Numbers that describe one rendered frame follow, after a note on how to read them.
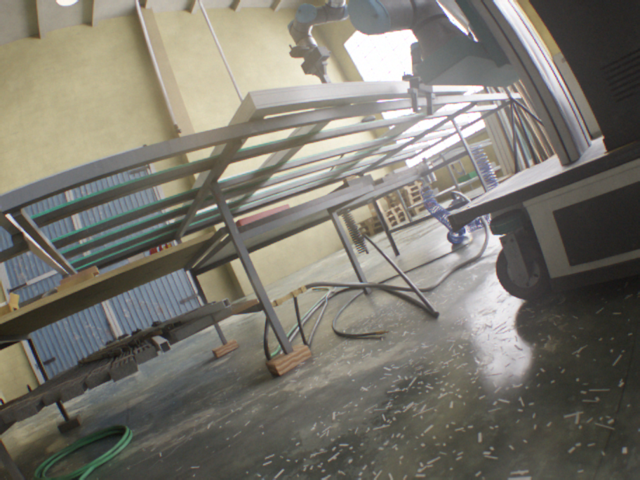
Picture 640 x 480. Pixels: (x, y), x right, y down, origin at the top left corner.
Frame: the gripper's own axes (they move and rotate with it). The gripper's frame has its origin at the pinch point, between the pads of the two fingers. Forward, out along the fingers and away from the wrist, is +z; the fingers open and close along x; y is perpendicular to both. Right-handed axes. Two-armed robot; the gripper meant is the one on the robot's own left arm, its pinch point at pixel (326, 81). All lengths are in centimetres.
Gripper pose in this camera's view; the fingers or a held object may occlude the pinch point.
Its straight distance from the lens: 141.2
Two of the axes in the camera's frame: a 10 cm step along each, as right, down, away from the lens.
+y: 7.5, -3.4, 5.7
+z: 4.1, 9.1, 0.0
